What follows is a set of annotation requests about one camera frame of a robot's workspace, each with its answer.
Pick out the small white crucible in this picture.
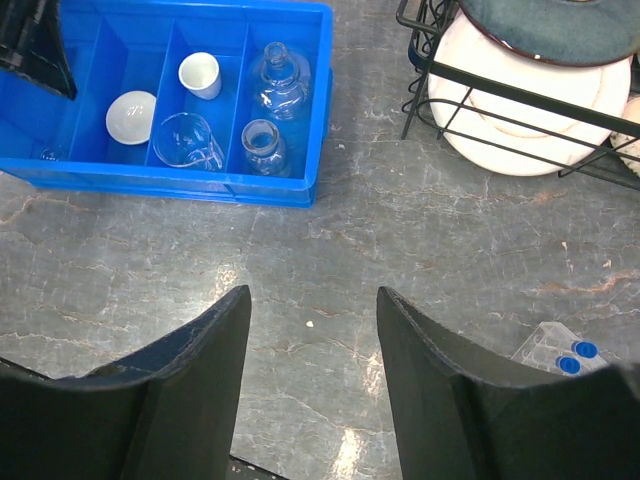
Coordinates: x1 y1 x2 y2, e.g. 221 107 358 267
178 52 222 100

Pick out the blue plastic divided bin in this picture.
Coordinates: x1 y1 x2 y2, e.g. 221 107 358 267
1 1 333 208

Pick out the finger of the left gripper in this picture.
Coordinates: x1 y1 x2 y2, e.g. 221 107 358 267
1 0 78 100

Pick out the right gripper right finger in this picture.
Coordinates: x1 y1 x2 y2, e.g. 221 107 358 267
376 287 639 479

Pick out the blue capped test tube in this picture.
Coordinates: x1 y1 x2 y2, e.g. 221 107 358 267
571 341 599 359
555 356 581 375

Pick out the small glass beaker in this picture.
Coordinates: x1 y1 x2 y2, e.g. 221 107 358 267
151 112 225 172

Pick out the dark teal ceramic bowl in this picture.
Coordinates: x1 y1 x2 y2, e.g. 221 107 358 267
459 0 639 67

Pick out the speckled white bowl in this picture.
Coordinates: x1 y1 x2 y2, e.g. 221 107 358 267
610 95 640 177

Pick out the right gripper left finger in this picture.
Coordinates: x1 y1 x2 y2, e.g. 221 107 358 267
1 286 251 479

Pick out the small glass bottle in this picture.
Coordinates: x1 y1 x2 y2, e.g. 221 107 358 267
241 119 291 178

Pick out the black wire basket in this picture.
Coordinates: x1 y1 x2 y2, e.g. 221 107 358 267
396 1 639 189

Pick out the white ceramic plate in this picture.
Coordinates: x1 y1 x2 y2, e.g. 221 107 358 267
428 14 631 176

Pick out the clear acrylic tube rack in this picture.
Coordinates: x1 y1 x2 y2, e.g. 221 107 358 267
511 322 607 376

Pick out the round glass flask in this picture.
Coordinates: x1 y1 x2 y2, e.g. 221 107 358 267
250 41 312 121

